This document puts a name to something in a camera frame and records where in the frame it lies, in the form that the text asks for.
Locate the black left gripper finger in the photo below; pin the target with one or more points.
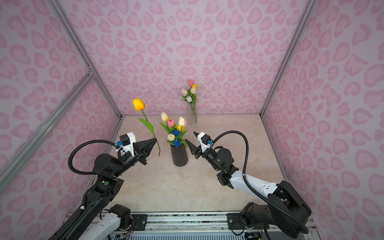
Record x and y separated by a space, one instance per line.
143 154
145 146

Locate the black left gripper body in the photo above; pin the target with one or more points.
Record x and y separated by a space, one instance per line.
138 153

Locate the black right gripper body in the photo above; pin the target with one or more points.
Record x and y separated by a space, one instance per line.
201 151

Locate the black tapered vase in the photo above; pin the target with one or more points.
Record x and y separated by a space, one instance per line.
179 155

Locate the blue tulip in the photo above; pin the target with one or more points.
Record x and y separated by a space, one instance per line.
176 143
176 133

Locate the clear glass vase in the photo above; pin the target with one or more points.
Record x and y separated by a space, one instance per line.
192 114

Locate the pale cream tulip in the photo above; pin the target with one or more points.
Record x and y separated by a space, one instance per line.
171 137

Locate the white blue-tinged tulip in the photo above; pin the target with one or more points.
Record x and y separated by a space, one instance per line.
189 99

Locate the cream yellow tulip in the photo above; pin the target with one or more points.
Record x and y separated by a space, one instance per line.
165 123

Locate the orange yellow tulip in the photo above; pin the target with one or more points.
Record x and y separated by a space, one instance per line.
139 106

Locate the ivory white tulip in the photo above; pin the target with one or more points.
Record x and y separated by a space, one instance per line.
182 122

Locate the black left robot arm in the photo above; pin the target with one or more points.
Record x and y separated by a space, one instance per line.
94 200

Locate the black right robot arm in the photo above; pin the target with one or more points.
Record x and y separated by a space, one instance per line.
283 207

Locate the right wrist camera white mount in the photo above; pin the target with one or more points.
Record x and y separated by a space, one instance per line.
205 141

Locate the diagonal aluminium frame bar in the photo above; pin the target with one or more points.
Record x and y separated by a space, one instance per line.
20 158

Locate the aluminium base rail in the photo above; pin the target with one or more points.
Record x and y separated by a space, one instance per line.
178 226

